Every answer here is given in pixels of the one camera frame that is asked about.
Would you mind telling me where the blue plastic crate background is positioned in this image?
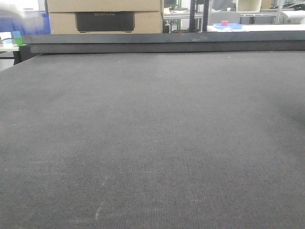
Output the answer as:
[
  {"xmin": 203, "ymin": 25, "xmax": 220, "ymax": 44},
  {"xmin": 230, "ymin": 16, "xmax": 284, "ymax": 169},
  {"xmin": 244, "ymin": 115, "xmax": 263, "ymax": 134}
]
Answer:
[{"xmin": 0, "ymin": 10, "xmax": 51, "ymax": 34}]

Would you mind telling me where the black metal stand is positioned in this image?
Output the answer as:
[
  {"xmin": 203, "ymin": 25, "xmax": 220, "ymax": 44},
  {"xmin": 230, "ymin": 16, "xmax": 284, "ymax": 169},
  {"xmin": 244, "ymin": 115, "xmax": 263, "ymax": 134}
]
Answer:
[{"xmin": 188, "ymin": 0, "xmax": 210, "ymax": 33}]

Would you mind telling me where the large cardboard box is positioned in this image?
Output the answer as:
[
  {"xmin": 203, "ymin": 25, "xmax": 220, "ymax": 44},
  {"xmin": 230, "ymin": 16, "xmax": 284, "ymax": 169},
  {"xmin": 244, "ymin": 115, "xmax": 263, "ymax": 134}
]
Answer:
[{"xmin": 47, "ymin": 0, "xmax": 163, "ymax": 34}]

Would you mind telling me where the blue tray with red cube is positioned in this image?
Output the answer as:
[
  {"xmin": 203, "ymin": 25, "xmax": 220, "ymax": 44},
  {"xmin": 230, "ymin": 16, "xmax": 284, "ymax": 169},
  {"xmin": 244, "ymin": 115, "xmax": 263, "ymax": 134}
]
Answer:
[{"xmin": 213, "ymin": 22, "xmax": 243, "ymax": 30}]

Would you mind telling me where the black raised table ledge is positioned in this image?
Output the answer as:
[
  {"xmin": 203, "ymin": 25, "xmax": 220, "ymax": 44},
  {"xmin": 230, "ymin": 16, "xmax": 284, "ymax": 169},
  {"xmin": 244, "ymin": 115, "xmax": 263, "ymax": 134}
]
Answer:
[{"xmin": 22, "ymin": 31, "xmax": 305, "ymax": 54}]

